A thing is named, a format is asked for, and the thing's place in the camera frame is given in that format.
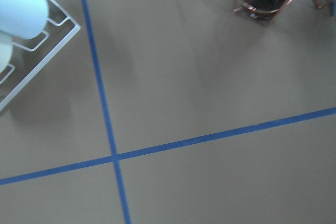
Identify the light blue cup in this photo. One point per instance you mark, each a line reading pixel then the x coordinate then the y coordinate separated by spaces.
pixel 25 19

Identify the white cup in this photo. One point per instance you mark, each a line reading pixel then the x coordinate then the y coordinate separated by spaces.
pixel 5 51

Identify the white wire cup rack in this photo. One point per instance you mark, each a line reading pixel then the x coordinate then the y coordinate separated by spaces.
pixel 29 57

